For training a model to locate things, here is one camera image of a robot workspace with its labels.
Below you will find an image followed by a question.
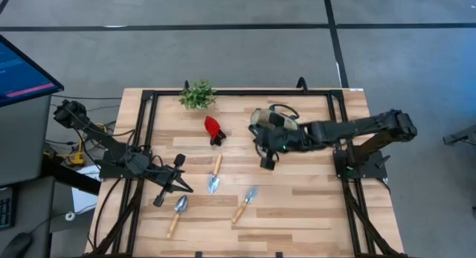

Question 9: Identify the rounded scoop trowel wooden handle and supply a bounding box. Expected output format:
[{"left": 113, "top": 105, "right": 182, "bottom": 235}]
[{"left": 166, "top": 194, "right": 189, "bottom": 239}]

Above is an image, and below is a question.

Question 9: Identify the black computer mouse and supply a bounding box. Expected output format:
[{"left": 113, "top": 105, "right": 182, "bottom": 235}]
[{"left": 0, "top": 232, "right": 33, "bottom": 258}]

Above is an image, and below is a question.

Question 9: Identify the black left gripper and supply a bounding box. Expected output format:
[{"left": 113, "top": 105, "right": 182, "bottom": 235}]
[{"left": 143, "top": 154, "right": 194, "bottom": 208}]

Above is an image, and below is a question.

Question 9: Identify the red black gardening glove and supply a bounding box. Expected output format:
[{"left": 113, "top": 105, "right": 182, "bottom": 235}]
[{"left": 204, "top": 115, "right": 227, "bottom": 146}]

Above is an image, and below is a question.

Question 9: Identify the black metal table frame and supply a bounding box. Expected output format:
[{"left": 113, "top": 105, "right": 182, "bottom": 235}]
[{"left": 84, "top": 87, "right": 410, "bottom": 258}]

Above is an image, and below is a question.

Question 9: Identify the pointed trowel wooden handle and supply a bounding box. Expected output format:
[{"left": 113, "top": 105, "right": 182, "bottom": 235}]
[{"left": 207, "top": 152, "right": 224, "bottom": 195}]

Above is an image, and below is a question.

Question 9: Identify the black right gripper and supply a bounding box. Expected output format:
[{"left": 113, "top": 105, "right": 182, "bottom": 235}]
[{"left": 248, "top": 112, "right": 313, "bottom": 172}]

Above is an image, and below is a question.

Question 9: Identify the thin black floor cable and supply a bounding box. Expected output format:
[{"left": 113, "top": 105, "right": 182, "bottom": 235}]
[{"left": 51, "top": 94, "right": 123, "bottom": 101}]

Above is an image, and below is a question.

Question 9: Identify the cream green canvas garden bag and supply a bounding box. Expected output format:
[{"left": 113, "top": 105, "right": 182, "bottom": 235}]
[{"left": 248, "top": 103, "right": 300, "bottom": 162}]

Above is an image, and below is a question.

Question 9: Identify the black keyboard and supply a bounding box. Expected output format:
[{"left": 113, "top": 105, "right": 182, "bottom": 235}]
[{"left": 0, "top": 187, "right": 16, "bottom": 230}]

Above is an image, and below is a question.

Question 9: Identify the yellow cable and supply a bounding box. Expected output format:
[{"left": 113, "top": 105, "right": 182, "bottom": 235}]
[{"left": 43, "top": 122, "right": 109, "bottom": 168}]

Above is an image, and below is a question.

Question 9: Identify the blue computer monitor screen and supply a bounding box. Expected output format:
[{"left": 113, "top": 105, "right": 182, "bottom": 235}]
[{"left": 0, "top": 34, "right": 65, "bottom": 109}]

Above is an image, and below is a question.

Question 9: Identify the grey computer cabinet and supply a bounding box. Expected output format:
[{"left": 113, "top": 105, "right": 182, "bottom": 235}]
[{"left": 0, "top": 94, "right": 53, "bottom": 187}]

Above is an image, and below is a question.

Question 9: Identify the steel hand fork wooden handle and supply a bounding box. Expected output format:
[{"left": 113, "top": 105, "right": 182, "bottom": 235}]
[{"left": 231, "top": 186, "right": 259, "bottom": 225}]

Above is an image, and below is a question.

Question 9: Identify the black cart leg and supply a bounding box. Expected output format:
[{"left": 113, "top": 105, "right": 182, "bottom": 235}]
[{"left": 39, "top": 153, "right": 102, "bottom": 196}]

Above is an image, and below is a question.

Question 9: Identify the green plant in white pot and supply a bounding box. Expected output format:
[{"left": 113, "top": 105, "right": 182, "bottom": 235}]
[{"left": 178, "top": 79, "right": 218, "bottom": 111}]

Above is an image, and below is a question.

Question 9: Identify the grey metal stand leg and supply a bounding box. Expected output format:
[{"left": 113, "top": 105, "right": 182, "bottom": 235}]
[{"left": 442, "top": 123, "right": 476, "bottom": 146}]

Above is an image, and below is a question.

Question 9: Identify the white paper sheet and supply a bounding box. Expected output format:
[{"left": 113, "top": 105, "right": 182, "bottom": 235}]
[{"left": 71, "top": 164, "right": 102, "bottom": 214}]

